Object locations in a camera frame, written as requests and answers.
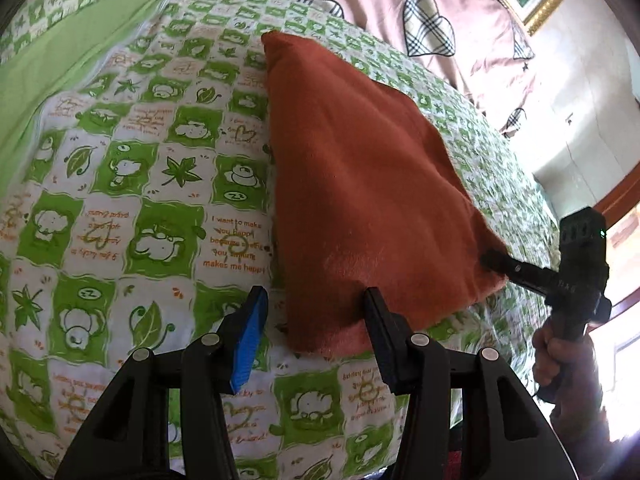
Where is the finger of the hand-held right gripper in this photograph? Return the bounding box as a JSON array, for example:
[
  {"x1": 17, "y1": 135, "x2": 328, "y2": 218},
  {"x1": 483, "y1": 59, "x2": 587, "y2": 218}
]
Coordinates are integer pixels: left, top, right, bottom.
[{"x1": 480, "y1": 251, "x2": 557, "y2": 292}]

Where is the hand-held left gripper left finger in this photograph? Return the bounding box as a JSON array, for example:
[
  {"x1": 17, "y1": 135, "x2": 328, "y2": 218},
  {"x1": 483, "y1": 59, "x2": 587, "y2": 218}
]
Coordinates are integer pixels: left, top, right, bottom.
[{"x1": 54, "y1": 286, "x2": 270, "y2": 480}]

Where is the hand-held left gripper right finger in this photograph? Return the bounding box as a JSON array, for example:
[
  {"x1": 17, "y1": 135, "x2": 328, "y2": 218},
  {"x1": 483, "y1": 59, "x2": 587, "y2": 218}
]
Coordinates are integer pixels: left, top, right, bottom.
[{"x1": 363, "y1": 287, "x2": 576, "y2": 480}]

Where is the orange knit sweater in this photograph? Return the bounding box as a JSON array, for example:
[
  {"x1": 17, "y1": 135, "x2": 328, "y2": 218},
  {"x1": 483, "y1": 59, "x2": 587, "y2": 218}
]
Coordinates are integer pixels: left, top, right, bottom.
[{"x1": 261, "y1": 30, "x2": 511, "y2": 357}]

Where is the person's right forearm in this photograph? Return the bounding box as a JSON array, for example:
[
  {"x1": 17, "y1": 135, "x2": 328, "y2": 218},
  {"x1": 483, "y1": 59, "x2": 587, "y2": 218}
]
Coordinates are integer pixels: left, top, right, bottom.
[{"x1": 549, "y1": 335, "x2": 623, "y2": 448}]

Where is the person's right hand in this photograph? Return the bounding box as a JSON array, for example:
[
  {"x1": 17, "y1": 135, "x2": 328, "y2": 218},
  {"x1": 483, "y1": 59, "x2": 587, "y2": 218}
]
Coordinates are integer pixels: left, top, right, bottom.
[{"x1": 531, "y1": 324, "x2": 597, "y2": 403}]

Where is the green cartoon print bedsheet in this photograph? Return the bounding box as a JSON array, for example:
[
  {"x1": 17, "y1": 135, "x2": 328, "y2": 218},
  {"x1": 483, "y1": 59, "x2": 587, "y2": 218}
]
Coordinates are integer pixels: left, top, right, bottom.
[{"x1": 0, "y1": 0, "x2": 562, "y2": 480}]

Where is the red-brown wooden frame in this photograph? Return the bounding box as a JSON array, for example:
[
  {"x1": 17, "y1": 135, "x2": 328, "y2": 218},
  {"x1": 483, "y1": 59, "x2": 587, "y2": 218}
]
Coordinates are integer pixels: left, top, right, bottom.
[{"x1": 594, "y1": 177, "x2": 640, "y2": 313}]

